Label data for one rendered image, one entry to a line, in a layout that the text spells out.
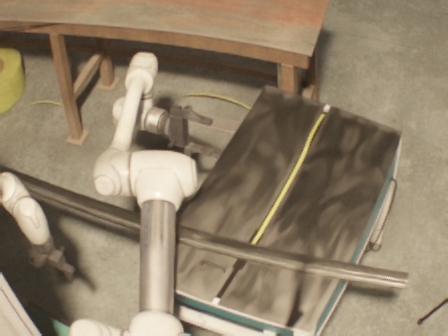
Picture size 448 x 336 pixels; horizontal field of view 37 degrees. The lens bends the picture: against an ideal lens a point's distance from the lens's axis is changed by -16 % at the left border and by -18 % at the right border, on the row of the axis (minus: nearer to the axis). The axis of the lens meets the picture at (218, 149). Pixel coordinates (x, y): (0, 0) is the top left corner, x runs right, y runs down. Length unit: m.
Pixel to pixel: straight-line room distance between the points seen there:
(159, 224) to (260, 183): 0.43
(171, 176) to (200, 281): 0.32
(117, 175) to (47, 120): 1.67
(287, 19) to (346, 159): 0.71
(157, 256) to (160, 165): 0.28
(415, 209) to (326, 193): 1.01
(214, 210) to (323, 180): 0.36
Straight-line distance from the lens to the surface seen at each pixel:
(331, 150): 2.59
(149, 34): 3.05
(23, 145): 3.84
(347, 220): 2.40
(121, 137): 2.56
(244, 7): 3.07
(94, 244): 3.33
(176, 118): 2.76
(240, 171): 2.53
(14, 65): 4.08
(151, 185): 2.26
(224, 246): 2.32
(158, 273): 2.15
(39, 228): 2.31
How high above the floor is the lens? 2.65
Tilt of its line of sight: 48 degrees down
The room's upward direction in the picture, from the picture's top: 6 degrees counter-clockwise
